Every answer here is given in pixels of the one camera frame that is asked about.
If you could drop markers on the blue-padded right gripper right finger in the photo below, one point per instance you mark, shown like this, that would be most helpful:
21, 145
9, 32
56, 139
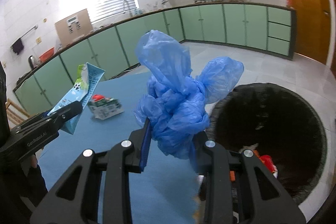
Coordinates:
239, 187

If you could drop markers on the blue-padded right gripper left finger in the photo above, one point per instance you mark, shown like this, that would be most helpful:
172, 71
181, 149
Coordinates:
145, 145

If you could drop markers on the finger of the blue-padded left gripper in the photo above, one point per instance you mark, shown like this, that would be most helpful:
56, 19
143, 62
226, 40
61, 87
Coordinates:
61, 119

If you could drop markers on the red plastic bag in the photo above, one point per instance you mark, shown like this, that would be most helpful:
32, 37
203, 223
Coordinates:
97, 97

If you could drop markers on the red paper bowl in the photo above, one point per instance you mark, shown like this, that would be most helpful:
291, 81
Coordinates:
268, 162

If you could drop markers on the green white milk carton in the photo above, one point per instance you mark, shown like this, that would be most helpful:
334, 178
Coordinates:
105, 108

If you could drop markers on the blue white drink carton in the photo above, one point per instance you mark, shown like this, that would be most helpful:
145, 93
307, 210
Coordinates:
88, 77

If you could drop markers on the blue plastic bag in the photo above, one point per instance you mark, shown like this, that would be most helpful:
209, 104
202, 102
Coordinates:
175, 101

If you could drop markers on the black-lined trash bin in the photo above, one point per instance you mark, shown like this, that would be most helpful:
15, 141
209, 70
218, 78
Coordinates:
276, 122

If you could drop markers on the kitchen faucet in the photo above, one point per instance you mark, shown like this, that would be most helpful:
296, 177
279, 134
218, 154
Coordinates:
126, 7

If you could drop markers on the green lower kitchen cabinets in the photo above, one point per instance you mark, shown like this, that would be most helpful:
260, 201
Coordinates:
263, 28

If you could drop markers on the wooden chair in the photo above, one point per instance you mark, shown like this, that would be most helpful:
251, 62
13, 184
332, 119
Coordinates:
15, 114

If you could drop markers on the electric kettle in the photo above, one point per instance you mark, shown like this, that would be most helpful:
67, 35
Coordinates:
32, 62

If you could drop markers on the red plastic basin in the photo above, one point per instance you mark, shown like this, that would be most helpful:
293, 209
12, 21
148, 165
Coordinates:
48, 54

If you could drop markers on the blue table mat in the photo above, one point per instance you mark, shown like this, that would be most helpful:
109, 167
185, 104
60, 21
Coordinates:
126, 147

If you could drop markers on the dark hanging towel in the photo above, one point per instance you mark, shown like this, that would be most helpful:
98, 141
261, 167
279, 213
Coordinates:
17, 47

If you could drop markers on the cardboard box with dispenser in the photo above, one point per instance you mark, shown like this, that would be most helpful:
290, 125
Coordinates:
74, 27

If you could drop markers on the wooden door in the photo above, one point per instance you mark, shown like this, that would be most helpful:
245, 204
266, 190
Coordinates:
313, 28

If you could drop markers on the towel rail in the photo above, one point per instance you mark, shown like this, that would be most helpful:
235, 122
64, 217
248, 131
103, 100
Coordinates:
35, 27

